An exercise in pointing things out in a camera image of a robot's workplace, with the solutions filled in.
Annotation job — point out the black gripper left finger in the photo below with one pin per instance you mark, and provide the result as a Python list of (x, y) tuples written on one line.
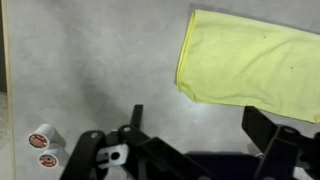
[(156, 156)]

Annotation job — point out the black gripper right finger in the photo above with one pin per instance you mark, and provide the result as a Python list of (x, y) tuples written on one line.
[(286, 153)]

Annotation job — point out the yellow microfiber towel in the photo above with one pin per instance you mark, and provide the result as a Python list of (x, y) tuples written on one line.
[(250, 60)]

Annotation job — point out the white coffee pod red lid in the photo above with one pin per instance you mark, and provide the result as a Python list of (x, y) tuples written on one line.
[(41, 136), (50, 158)]

